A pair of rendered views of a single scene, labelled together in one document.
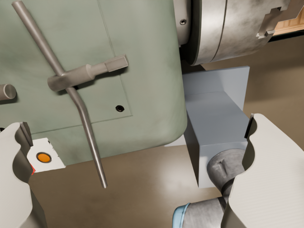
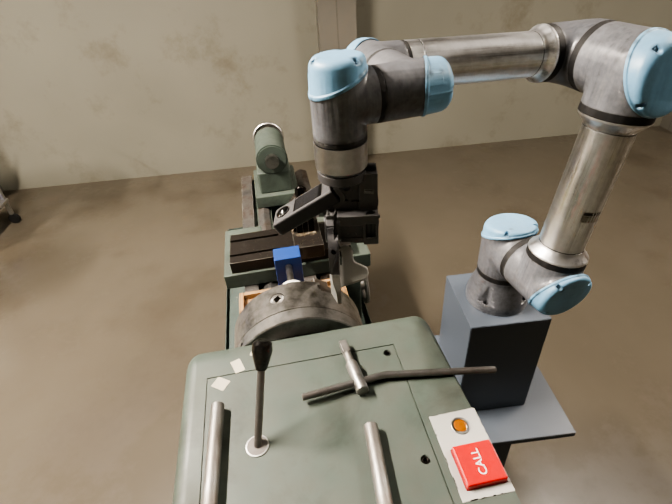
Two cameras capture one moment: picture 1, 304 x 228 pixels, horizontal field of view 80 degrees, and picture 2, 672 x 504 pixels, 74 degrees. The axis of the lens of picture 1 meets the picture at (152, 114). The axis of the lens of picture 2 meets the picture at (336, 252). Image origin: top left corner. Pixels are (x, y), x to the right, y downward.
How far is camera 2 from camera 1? 0.71 m
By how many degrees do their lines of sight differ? 60
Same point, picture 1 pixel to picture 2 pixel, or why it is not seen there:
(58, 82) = (357, 380)
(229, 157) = (473, 295)
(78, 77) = (353, 366)
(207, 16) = (320, 314)
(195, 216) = (523, 286)
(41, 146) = (443, 424)
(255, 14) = (320, 294)
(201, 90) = not seen: hidden behind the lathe
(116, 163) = not seen: outside the picture
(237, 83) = not seen: hidden behind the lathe
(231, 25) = (326, 304)
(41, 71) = (354, 403)
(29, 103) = (386, 421)
